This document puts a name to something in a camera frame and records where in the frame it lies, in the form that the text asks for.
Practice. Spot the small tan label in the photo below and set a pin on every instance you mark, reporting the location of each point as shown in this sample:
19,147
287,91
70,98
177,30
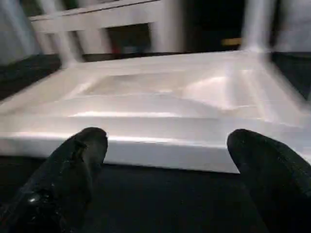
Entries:
232,42

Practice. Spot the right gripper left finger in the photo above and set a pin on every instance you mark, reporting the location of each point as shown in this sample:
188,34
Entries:
60,189

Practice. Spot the white plastic table top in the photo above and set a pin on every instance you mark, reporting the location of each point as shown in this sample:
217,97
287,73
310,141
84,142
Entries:
145,109

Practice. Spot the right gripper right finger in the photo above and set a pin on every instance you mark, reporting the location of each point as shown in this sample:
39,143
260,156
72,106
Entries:
274,182

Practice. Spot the white cabinet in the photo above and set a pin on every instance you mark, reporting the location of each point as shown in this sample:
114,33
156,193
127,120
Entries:
121,14

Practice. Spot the black mat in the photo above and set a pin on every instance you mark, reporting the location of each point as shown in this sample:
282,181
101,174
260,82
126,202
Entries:
170,199

